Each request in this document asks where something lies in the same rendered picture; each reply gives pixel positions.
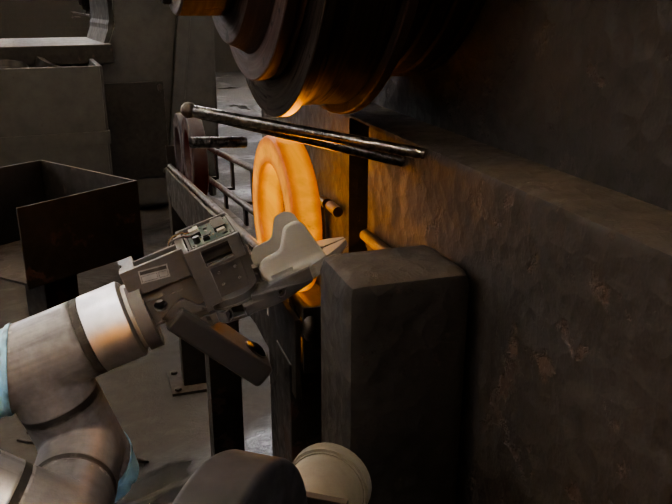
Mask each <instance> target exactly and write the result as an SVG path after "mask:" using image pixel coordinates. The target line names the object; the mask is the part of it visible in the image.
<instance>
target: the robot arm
mask: <svg viewBox="0 0 672 504"><path fill-rule="evenodd" d="M175 236H176V238H174V237H175ZM172 238H174V239H173V240H171V239H172ZM170 240H171V241H170ZM173 241H174V243H175V244H174V245H171V246H170V244H171V243H172V242H173ZM168 246H169V247H166V248H164V249H161V250H159V251H156V252H154V253H152V254H149V255H147V256H144V257H142V258H139V259H137V260H134V261H133V258H132V256H129V257H127V258H125V259H122V260H120V261H117V262H118V266H119V268H120V269H119V270H120V271H119V275H120V277H121V279H122V282H123V284H124V285H122V286H121V284H119V283H118V282H112V283H110V284H107V285H105V286H103V287H100V288H98V289H95V290H93V291H90V292H88V293H85V294H83V295H80V296H78V297H76V298H74V299H71V300H69V301H66V302H64V303H62V304H59V305H57V306H54V307H52V308H49V309H47V310H44V311H42V312H40V313H37V314H35V315H32V316H30V317H27V318H25V319H22V320H20V321H18V322H15V323H13V324H11V323H8V324H6V325H5V326H4V328H1V329H0V418H2V417H5V416H8V417H10V416H12V415H14V413H16V415H17V417H18V418H19V420H20V422H22V424H23V426H24V428H25V429H26V431H27V433H28V435H29V436H30V438H31V440H32V442H33V443H34V445H35V447H36V449H37V452H38V454H37V457H36V460H35V463H34V464H32V463H30V462H27V461H25V460H24V459H22V458H19V457H17V456H15V455H12V454H10V453H8V452H5V451H3V450H1V449H0V504H115V503H116V502H117V501H119V500H120V499H121V498H122V497H124V496H125V495H126V494H127V493H128V492H129V491H130V489H131V485H132V484H133V483H135V482H136V480H137V478H138V475H139V464H138V461H137V458H136V456H135V454H134V452H133V446H132V443H131V441H130V439H129V437H128V435H127V434H126V433H125V432H124V431H123V429H122V427H121V425H120V423H119V421H118V419H117V418H116V416H115V414H114V412H113V410H112V408H111V406H110V404H109V402H108V400H107V398H106V397H105V395H104V393H103V391H102V389H101V387H100V385H99V383H98V382H97V380H96V378H95V377H97V376H99V375H101V374H103V373H106V372H108V371H110V370H113V369H115V368H117V367H120V366H122V365H124V364H127V363H129V362H131V361H134V360H136V359H138V358H141V357H143V356H145V355H147V353H148V347H150V349H151V350H153V349H155V348H158V347H160V346H162V345H164V344H165V340H164V337H163V334H162V331H161V328H160V326H159V325H161V324H164V323H166V327H167V330H168V331H170V332H171V333H173V334H175V335H176V336H178V337H179V338H181V339H182V340H184V341H186V342H187V343H189V344H190V345H192V346H193V347H195V348H197V349H198V350H200V351H201V352H203V353H204V354H206V355H207V356H209V357H211V358H212V359H214V360H215V361H217V362H218V363H220V364H222V365H223V366H225V367H226V368H228V369H229V370H231V371H233V372H234V373H235V374H236V375H238V376H240V377H242V378H244V379H245V380H247V381H248V382H250V383H251V384H253V385H254V386H260V385H261V384H262V383H263V382H264V381H265V380H266V378H267V377H268V376H269V375H270V374H271V372H272V368H271V365H270V363H269V360H268V358H267V355H266V352H265V350H264V349H263V348H262V347H261V346H260V345H259V344H258V343H256V342H253V341H251V340H249V339H248V338H246V337H245V336H243V335H242V334H240V333H239V332H237V331H236V330H234V329H233V328H231V327H230V326H228V325H227V324H225V323H229V322H233V321H236V320H239V319H242V318H245V317H248V316H250V315H252V314H254V313H256V312H258V311H260V310H263V309H266V308H269V307H272V306H274V305H276V304H278V303H280V302H282V301H284V300H286V299H288V298H289V297H291V296H293V295H294V294H295V293H297V292H298V291H300V290H301V289H303V288H304V287H306V286H307V285H309V284H310V283H312V281H313V279H315V278H316V277H318V276H319V275H320V270H321V266H322V263H323V260H324V258H326V257H328V256H331V255H334V254H340V253H341V252H342V251H343V250H344V249H345V247H346V246H347V241H346V239H345V238H344V237H337V238H329V239H324V240H319V241H315V239H314V238H313V236H312V235H311V233H310V232H309V231H308V229H307V228H306V226H305V225H304V224H303V223H301V222H299V220H298V219H297V217H296V216H295V215H294V214H293V213H291V212H281V213H279V214H278V215H276V216H275V218H274V220H273V228H272V235H271V237H270V239H269V240H267V241H265V242H263V243H261V244H259V245H257V246H255V247H254V249H253V250H252V253H251V256H250V254H249V251H248V249H247V246H246V244H245V243H244V242H243V241H242V238H241V236H240V233H239V231H238V230H237V228H236V227H235V225H234V224H233V222H232V221H231V219H230V218H229V216H226V215H225V212H223V213H220V214H218V215H216V216H213V217H211V218H208V219H206V220H203V221H201V222H198V223H196V224H193V225H191V226H188V227H186V228H184V229H181V230H179V231H176V232H175V234H174V235H173V236H171V237H170V238H169V239H168ZM261 279H263V280H265V281H263V282H262V283H261ZM159 299H162V300H159ZM157 300H159V301H157Z"/></svg>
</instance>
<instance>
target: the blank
mask: <svg viewBox="0 0 672 504"><path fill-rule="evenodd" d="M172 504H308V503H307V495H306V490H305V485H304V481H303V478H302V476H301V474H300V472H299V470H298V468H297V467H296V466H295V465H294V464H293V463H292V462H290V461H289V460H287V459H285V458H282V457H276V456H271V455H265V454H260V453H254V452H249V451H243V450H238V449H230V450H226V451H223V452H220V453H217V454H215V455H214V456H212V457H210V458H209V459H208V460H206V461H205V462H204V463H203V464H202V465H201V466H200V467H199V468H198V469H197V470H196V471H195V472H194V473H193V474H192V476H191V477H190V478H189V479H188V481H187V482H186V483H185V485H184V486H183V487H182V489H181V490H180V492H179V493H178V495H177V496H176V498H175V500H174V501H173V503H172Z"/></svg>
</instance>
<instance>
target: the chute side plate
mask: <svg viewBox="0 0 672 504"><path fill-rule="evenodd" d="M165 171H166V182H167V194H168V191H169V193H170V195H171V204H172V207H173V208H174V210H175V211H176V212H177V214H178V215H179V217H180V218H181V219H182V221H183V222H184V224H185V225H186V227H188V226H191V225H193V224H196V223H198V222H201V221H203V220H206V219H208V218H211V217H213V216H216V215H215V214H214V213H213V212H212V211H211V210H210V209H209V208H208V207H207V206H206V205H205V204H203V203H202V201H201V200H200V199H199V198H198V197H197V196H195V195H194V194H193V193H192V192H191V191H190V190H189V189H188V188H187V187H186V186H185V185H184V184H183V183H182V182H181V181H180V180H179V179H178V178H177V177H176V176H175V175H174V174H173V173H172V172H171V171H170V170H169V169H168V168H165ZM268 309H269V316H268V314H267V308H266V309H263V310H260V311H258V312H256V313H254V314H252V315H250V317H251V318H252V319H253V321H254V322H255V324H256V325H257V327H258V329H259V331H260V333H261V335H262V337H263V339H264V340H265V342H266V344H267V346H268V348H269V350H270V352H271V354H272V355H273V357H274V359H275V361H276V341H277V340H278V342H279V344H280V345H281V347H282V349H283V351H284V352H285V354H286V356H287V358H288V359H289V361H290V363H291V367H292V393H293V395H294V397H295V399H296V400H301V399H302V383H301V325H300V319H299V317H298V316H297V315H296V313H295V312H294V311H293V309H292V308H291V306H290V305H289V303H288V301H287V300H284V301H282V302H280V303H278V304H276V305H274V306H272V307H269V308H268Z"/></svg>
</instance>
